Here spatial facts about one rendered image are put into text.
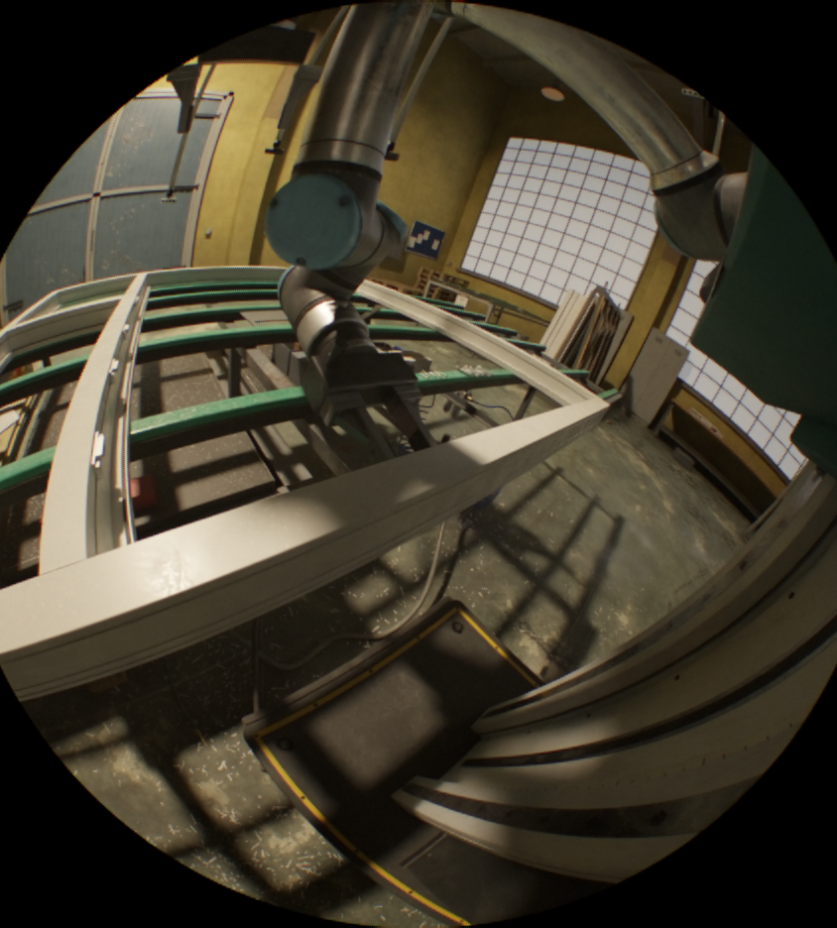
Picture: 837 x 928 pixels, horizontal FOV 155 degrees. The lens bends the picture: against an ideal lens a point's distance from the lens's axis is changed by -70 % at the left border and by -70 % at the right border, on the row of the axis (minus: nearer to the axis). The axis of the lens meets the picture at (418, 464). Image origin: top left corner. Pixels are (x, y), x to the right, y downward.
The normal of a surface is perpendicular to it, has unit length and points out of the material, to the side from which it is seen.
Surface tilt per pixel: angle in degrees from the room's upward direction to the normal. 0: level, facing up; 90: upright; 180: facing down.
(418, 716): 0
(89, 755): 0
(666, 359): 90
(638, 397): 90
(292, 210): 95
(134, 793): 0
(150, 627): 90
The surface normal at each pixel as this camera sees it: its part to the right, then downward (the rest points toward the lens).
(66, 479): 0.29, -0.76
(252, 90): 0.67, 0.59
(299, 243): -0.11, 0.65
